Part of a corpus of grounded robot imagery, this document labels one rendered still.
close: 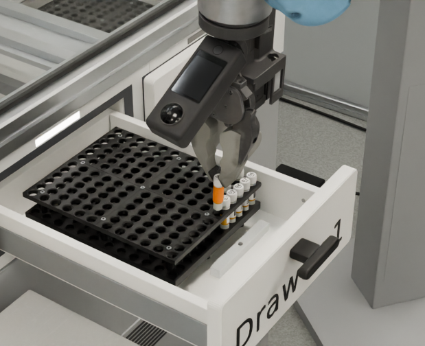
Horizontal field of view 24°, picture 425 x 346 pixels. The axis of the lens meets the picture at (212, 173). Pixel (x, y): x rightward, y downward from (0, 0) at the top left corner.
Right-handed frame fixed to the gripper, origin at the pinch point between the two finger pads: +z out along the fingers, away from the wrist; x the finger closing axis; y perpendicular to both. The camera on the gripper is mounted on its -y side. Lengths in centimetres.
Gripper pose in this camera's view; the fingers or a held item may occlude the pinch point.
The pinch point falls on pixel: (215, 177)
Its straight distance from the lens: 111.0
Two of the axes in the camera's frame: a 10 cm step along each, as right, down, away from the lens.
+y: 5.9, -4.9, 6.4
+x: -8.1, -3.8, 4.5
